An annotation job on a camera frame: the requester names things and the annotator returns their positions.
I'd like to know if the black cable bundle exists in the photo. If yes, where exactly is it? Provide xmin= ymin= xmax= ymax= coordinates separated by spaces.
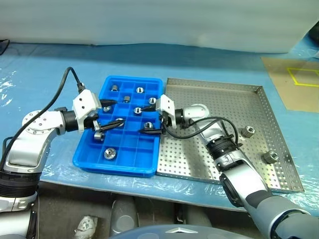
xmin=0 ymin=39 xmax=10 ymax=56

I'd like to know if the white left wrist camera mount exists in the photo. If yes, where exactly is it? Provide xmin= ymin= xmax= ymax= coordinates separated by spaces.
xmin=72 ymin=89 xmax=103 ymax=131

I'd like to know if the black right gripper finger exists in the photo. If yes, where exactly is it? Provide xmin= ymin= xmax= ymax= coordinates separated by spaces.
xmin=140 ymin=104 xmax=158 ymax=113
xmin=137 ymin=127 xmax=166 ymax=135

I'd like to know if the perforated metal tray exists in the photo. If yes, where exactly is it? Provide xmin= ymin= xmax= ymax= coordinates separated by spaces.
xmin=156 ymin=77 xmax=305 ymax=194

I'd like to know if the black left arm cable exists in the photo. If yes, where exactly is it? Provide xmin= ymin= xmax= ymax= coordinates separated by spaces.
xmin=0 ymin=66 xmax=87 ymax=170

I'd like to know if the brown cardboard sheet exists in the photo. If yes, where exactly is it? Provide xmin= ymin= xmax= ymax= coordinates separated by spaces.
xmin=260 ymin=56 xmax=319 ymax=113

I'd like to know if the blue-grey robot torso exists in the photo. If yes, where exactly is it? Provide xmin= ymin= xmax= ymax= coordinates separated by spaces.
xmin=109 ymin=224 xmax=252 ymax=239

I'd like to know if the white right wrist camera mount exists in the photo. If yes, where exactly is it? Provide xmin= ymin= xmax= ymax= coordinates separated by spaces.
xmin=156 ymin=94 xmax=181 ymax=129

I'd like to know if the white foam backdrop sheet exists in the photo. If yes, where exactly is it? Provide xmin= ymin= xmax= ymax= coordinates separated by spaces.
xmin=0 ymin=0 xmax=319 ymax=54

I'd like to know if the grey rounded cylinder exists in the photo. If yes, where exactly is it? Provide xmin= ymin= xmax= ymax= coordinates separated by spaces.
xmin=109 ymin=199 xmax=139 ymax=236
xmin=184 ymin=206 xmax=212 ymax=227

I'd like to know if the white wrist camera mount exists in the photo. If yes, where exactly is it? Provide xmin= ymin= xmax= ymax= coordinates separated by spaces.
xmin=72 ymin=89 xmax=103 ymax=131
xmin=156 ymin=94 xmax=181 ymax=129

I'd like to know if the white crumpled lump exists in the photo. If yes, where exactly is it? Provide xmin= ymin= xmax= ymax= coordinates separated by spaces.
xmin=74 ymin=216 xmax=99 ymax=236

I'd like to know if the blue compartment tray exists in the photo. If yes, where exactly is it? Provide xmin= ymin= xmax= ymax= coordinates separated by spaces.
xmin=72 ymin=75 xmax=164 ymax=178

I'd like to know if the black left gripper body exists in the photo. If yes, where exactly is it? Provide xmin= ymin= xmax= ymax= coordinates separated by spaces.
xmin=85 ymin=113 xmax=103 ymax=133

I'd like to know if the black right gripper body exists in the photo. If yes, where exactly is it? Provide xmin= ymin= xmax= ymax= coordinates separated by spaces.
xmin=159 ymin=112 xmax=173 ymax=129

